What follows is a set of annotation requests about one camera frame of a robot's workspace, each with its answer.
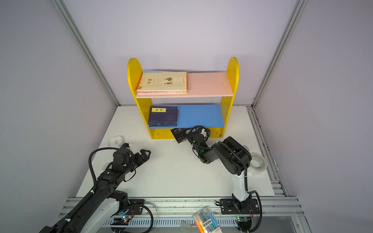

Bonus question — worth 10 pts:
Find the black book gold lettering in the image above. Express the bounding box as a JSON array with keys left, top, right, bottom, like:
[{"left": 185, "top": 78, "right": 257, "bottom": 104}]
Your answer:
[{"left": 171, "top": 128, "right": 191, "bottom": 143}]

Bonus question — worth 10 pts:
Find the dark blue book hidden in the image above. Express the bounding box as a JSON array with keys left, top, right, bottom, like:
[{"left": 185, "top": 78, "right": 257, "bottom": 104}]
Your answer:
[{"left": 148, "top": 106, "right": 179, "bottom": 123}]

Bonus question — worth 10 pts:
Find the pink cartoon cover book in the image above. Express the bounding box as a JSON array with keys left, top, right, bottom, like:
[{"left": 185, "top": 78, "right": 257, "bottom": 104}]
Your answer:
[{"left": 136, "top": 91, "right": 188, "bottom": 96}]

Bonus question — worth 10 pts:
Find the beige book orange border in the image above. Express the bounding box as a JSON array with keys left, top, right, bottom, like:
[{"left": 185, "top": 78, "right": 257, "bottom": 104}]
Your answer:
[{"left": 137, "top": 72, "right": 188, "bottom": 92}]

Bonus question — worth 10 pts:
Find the dark blue book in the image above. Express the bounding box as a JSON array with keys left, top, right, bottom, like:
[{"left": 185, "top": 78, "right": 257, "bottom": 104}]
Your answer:
[{"left": 148, "top": 122, "right": 178, "bottom": 128}]

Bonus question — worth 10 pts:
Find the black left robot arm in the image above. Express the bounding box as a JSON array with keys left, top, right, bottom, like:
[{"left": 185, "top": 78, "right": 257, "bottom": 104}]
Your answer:
[{"left": 41, "top": 144, "right": 154, "bottom": 233}]

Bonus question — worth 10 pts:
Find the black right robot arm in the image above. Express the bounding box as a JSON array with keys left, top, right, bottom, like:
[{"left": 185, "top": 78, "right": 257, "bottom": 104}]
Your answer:
[{"left": 187, "top": 126, "right": 252, "bottom": 203}]

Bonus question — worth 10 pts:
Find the small white alarm clock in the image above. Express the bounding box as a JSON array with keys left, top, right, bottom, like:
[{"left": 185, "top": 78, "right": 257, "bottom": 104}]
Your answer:
[{"left": 108, "top": 136, "right": 124, "bottom": 148}]

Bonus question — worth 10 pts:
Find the yellow pink blue bookshelf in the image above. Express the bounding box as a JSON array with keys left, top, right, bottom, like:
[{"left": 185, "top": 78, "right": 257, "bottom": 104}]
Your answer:
[{"left": 127, "top": 57, "right": 240, "bottom": 138}]

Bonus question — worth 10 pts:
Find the clear tape roll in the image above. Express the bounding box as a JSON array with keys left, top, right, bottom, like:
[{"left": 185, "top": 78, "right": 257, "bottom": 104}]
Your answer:
[{"left": 248, "top": 152, "right": 268, "bottom": 176}]

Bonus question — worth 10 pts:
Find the pack of coloured markers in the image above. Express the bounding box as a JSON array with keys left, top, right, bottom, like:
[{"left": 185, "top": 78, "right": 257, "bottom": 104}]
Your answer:
[{"left": 193, "top": 206, "right": 223, "bottom": 233}]

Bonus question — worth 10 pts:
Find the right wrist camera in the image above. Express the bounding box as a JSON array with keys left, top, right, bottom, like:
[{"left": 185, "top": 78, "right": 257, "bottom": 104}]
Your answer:
[{"left": 201, "top": 128, "right": 211, "bottom": 138}]

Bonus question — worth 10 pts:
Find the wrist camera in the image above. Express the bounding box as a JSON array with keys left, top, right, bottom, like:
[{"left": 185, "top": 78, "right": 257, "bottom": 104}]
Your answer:
[
  {"left": 201, "top": 128, "right": 211, "bottom": 138},
  {"left": 120, "top": 143, "right": 130, "bottom": 149}
]

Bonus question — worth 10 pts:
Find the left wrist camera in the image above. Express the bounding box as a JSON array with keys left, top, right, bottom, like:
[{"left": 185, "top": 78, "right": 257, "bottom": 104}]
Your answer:
[{"left": 120, "top": 143, "right": 130, "bottom": 149}]

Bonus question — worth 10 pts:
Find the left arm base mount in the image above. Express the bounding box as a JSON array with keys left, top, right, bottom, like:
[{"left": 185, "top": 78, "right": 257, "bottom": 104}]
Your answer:
[{"left": 96, "top": 191, "right": 145, "bottom": 226}]

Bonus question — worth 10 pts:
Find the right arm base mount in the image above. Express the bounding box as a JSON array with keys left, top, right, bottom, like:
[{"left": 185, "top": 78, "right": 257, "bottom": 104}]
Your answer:
[{"left": 215, "top": 196, "right": 261, "bottom": 215}]

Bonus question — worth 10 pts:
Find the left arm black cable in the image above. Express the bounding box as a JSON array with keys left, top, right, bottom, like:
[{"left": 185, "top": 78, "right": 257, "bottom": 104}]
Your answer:
[{"left": 55, "top": 147, "right": 121, "bottom": 233}]

